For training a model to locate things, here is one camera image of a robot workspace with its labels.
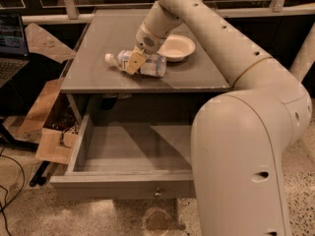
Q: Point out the black laptop stand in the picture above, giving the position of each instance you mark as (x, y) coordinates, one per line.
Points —
(8, 141)

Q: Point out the round metal drawer knob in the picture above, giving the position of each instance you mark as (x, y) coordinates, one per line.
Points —
(157, 193)

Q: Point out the white paper bowl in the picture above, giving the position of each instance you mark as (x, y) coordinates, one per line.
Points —
(176, 48)

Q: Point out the clear blue plastic bottle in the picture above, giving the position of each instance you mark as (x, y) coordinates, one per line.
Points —
(155, 66)

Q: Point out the open cardboard box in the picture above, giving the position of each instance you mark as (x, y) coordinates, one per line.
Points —
(50, 113)

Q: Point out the open laptop computer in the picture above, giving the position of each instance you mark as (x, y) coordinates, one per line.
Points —
(14, 52)

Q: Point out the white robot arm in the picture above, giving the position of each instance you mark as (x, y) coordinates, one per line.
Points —
(237, 138)

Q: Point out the white metal railing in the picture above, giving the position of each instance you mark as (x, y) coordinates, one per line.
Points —
(78, 10)

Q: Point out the grey wooden cabinet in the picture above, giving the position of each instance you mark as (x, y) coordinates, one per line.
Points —
(114, 30)

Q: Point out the grey open top drawer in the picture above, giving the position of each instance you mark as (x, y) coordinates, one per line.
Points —
(129, 146)

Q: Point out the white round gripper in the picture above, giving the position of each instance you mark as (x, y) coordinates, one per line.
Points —
(147, 41)

